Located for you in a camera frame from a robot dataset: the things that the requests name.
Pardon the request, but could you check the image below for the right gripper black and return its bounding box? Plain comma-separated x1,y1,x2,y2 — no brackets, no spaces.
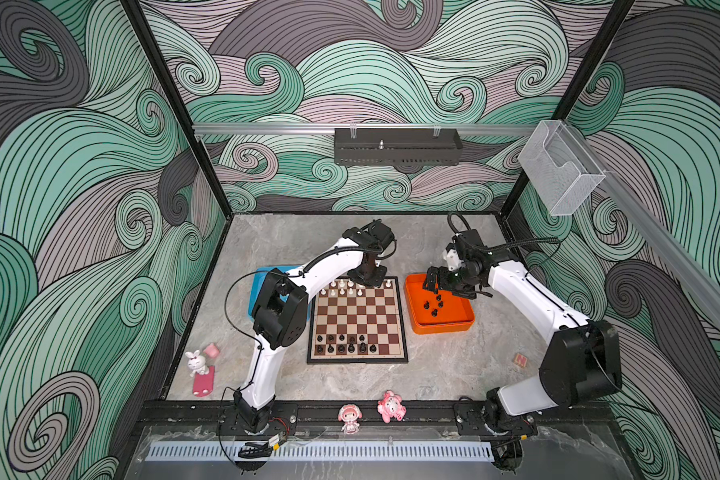
422,264,483,298

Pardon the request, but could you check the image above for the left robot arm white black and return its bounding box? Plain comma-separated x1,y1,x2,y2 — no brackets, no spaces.
233,219,396,433

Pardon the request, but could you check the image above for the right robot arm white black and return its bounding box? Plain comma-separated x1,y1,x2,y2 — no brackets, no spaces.
423,224,623,428

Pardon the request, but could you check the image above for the orange plastic tray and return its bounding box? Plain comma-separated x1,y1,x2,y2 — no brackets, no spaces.
404,273,475,335

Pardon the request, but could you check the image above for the folding chessboard brown cream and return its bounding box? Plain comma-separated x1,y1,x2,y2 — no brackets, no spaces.
307,276,409,364

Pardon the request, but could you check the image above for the small pink block right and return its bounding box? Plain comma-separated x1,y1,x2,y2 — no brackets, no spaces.
513,353,528,368

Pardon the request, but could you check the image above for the blue plastic tray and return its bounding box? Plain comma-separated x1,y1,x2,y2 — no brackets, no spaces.
247,265,304,319

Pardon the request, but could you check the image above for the pink pig plush figurine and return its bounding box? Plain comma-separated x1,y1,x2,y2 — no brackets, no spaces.
377,390,407,424

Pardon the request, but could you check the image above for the pink hooded doll figurine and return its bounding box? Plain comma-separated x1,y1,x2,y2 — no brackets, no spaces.
338,404,362,435

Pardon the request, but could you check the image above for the small pink cube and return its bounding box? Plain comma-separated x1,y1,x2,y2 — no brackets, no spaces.
204,343,220,359

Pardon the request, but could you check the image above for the white bunny figurine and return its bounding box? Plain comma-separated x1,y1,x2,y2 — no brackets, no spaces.
184,350,210,377

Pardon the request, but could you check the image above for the pink flat phone toy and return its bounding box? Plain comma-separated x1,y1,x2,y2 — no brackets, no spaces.
192,365,215,398

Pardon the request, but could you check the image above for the black perforated wall shelf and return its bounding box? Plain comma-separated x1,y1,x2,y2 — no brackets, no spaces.
333,129,464,169

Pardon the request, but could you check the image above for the clear acrylic wall holder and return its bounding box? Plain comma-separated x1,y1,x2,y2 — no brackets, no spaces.
518,120,605,217

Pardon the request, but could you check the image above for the aluminium rail back wall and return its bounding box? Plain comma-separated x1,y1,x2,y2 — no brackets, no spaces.
192,122,536,137

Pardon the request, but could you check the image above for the aluminium rail wall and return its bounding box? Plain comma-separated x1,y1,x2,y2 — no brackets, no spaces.
192,122,536,137
571,127,720,331

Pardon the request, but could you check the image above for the black front mounting rail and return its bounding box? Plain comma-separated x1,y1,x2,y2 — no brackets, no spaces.
137,399,619,439

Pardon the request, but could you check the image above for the white slotted cable duct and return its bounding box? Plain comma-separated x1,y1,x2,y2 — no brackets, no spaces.
145,440,494,462

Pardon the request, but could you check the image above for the aluminium rail right wall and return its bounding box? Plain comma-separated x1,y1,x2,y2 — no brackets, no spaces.
571,127,720,331

